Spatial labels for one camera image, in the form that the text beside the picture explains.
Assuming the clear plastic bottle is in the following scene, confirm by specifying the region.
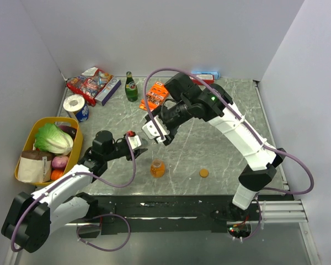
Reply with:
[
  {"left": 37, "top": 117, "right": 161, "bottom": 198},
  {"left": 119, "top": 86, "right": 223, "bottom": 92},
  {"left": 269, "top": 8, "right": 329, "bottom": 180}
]
[{"left": 138, "top": 136, "right": 148, "bottom": 149}]

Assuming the green glass bottle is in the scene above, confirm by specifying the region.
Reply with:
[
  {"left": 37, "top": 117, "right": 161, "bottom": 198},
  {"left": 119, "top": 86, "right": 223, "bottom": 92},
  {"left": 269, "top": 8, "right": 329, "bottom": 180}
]
[{"left": 125, "top": 71, "right": 138, "bottom": 102}]

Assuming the blue flat box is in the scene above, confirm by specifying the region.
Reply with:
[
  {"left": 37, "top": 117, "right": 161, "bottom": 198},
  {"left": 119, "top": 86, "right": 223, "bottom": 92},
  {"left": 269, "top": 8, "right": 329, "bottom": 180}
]
[{"left": 191, "top": 71, "right": 221, "bottom": 80}]

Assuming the orange bottle cap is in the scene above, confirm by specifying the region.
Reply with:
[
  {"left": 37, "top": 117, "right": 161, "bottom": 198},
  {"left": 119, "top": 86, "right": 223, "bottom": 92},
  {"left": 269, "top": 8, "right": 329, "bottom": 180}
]
[{"left": 199, "top": 168, "right": 209, "bottom": 178}]

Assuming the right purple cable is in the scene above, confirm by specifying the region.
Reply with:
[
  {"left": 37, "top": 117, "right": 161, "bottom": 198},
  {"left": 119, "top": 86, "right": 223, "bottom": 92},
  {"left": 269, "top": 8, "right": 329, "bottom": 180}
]
[{"left": 143, "top": 67, "right": 314, "bottom": 240}]

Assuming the orange snack box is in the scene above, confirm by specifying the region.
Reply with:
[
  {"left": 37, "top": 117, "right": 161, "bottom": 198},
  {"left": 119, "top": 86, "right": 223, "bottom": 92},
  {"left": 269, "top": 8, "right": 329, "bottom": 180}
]
[{"left": 146, "top": 81, "right": 169, "bottom": 111}]

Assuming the red snack bag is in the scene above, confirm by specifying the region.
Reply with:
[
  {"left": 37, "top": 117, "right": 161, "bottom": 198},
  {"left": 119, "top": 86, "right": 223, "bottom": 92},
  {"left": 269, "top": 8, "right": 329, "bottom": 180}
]
[{"left": 67, "top": 67, "right": 114, "bottom": 106}]

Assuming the red onion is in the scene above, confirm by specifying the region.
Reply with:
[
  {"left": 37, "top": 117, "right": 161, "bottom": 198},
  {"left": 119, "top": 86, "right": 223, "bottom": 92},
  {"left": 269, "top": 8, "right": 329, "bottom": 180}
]
[{"left": 51, "top": 155, "right": 69, "bottom": 169}]

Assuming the orange fruit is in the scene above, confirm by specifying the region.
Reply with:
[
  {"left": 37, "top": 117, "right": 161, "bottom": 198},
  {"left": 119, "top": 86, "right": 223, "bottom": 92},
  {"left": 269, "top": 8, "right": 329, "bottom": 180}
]
[{"left": 50, "top": 169, "right": 64, "bottom": 181}]

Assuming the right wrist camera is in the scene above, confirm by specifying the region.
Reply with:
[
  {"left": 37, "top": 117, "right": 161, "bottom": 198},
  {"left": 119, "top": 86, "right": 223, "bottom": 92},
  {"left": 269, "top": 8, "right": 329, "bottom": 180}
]
[{"left": 142, "top": 116, "right": 169, "bottom": 144}]

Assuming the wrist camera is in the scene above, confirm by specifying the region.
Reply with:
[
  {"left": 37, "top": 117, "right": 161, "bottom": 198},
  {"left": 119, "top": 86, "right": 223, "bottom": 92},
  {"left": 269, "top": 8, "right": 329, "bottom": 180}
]
[
  {"left": 126, "top": 131, "right": 142, "bottom": 150},
  {"left": 142, "top": 116, "right": 169, "bottom": 144}
]

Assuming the white purple box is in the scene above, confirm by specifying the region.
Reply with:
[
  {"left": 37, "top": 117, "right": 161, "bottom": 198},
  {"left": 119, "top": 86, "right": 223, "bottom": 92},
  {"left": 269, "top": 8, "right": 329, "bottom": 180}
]
[{"left": 95, "top": 78, "right": 121, "bottom": 106}]

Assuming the brown paper bag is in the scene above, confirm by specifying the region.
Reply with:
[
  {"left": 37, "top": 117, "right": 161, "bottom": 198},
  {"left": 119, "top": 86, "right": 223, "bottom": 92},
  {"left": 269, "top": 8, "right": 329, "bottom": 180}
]
[{"left": 17, "top": 150, "right": 54, "bottom": 183}]

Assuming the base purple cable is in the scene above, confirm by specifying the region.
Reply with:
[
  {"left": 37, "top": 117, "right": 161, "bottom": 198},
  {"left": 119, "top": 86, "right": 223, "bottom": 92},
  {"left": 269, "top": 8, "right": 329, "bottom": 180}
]
[{"left": 76, "top": 212, "right": 132, "bottom": 252}]

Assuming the toilet paper roll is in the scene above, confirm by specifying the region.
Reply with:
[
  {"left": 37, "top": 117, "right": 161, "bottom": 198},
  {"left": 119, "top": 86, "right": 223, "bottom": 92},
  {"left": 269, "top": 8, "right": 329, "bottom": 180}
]
[{"left": 63, "top": 94, "right": 89, "bottom": 123}]

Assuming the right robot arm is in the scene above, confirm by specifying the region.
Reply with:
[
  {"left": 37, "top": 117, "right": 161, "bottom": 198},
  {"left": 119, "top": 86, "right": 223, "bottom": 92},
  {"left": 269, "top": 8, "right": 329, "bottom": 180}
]
[{"left": 156, "top": 73, "right": 284, "bottom": 220}]

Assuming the plastic cabbage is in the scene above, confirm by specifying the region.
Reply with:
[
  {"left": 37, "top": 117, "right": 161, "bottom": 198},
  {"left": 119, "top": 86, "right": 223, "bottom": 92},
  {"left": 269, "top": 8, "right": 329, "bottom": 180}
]
[{"left": 34, "top": 123, "right": 73, "bottom": 155}]

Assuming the orange juice bottle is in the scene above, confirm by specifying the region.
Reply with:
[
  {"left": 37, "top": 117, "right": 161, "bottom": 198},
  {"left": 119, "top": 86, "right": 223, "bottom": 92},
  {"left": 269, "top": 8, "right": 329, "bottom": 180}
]
[{"left": 150, "top": 159, "right": 166, "bottom": 178}]

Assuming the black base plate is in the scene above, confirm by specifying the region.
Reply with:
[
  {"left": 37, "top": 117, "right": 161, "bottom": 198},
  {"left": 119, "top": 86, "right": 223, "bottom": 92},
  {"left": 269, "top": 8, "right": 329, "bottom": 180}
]
[{"left": 77, "top": 195, "right": 259, "bottom": 235}]

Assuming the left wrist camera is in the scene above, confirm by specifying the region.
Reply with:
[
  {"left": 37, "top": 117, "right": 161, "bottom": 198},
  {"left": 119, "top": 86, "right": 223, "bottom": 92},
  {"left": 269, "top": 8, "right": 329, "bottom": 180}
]
[{"left": 126, "top": 131, "right": 142, "bottom": 150}]

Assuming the dark purple eggplant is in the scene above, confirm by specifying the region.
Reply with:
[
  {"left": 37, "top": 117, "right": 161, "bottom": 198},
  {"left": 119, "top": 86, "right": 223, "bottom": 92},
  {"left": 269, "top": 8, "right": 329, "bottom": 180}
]
[{"left": 58, "top": 125, "right": 77, "bottom": 141}]

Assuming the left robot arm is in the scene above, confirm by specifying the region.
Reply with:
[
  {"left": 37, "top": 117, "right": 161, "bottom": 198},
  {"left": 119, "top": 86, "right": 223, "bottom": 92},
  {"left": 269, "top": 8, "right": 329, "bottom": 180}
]
[{"left": 1, "top": 130, "right": 147, "bottom": 253}]

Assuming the red flat box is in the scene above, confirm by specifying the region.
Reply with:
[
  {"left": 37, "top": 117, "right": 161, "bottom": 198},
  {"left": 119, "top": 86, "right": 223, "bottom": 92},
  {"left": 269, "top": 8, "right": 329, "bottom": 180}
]
[{"left": 190, "top": 75, "right": 215, "bottom": 86}]

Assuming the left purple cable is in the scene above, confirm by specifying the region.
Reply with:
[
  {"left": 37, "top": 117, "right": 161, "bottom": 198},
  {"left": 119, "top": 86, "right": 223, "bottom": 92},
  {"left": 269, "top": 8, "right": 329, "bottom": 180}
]
[{"left": 10, "top": 135, "right": 137, "bottom": 252}]

